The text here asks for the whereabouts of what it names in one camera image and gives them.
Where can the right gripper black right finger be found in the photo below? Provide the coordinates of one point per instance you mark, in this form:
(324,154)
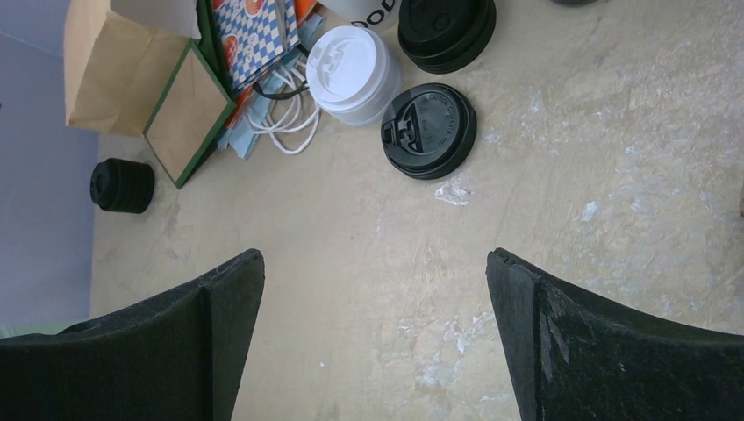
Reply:
(575,355)

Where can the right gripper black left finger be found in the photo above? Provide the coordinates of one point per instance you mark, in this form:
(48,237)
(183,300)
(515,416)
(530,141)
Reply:
(179,355)

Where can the brown kraft paper bag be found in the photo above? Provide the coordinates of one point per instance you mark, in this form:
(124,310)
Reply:
(118,57)

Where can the small black lid stack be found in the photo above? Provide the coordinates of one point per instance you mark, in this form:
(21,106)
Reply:
(123,186)

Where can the green paper bag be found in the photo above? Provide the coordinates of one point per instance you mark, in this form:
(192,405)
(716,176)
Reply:
(195,104)

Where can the single black cup lid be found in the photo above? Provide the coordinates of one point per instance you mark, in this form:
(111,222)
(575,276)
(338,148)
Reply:
(428,131)

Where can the blue checkered paper bag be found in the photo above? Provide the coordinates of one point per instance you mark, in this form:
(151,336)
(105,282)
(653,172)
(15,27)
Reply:
(266,45)

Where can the white cup lid stack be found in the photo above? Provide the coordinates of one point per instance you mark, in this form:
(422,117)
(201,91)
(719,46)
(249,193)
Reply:
(353,75)

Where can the black cup with white cup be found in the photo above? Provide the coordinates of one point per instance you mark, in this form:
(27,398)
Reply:
(573,3)

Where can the white paper cup stack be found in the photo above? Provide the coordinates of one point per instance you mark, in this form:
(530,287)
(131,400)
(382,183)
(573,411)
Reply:
(375,15)

